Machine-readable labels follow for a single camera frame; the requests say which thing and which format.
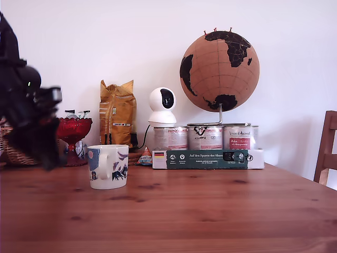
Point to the green and white sachet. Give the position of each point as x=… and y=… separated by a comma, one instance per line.
x=87, y=114
x=80, y=114

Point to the blue and white illustrated mug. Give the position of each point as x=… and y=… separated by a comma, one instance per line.
x=108, y=168

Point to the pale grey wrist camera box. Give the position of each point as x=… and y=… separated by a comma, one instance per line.
x=54, y=94

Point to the green and white cardboard tray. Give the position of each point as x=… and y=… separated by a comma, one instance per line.
x=205, y=164

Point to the white dome security camera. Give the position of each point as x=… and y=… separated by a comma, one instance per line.
x=162, y=110

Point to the blue and white ceramic vase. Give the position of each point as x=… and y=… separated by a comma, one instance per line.
x=82, y=150

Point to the yellow coffee bag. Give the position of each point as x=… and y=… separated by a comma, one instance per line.
x=117, y=116

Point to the cork globe on metal stand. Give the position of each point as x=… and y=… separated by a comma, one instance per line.
x=218, y=73

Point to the pale round packet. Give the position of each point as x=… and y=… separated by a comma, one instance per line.
x=72, y=116

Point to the pet food tin can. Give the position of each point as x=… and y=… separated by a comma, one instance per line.
x=241, y=138
x=169, y=138
x=205, y=138

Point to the triangular snack packet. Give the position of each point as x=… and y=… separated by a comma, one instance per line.
x=144, y=158

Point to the black-topped white sachet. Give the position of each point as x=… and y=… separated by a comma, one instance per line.
x=69, y=111

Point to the wooden chair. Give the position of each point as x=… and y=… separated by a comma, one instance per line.
x=327, y=147

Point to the red glass goblet bowl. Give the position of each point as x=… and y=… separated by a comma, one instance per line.
x=73, y=129

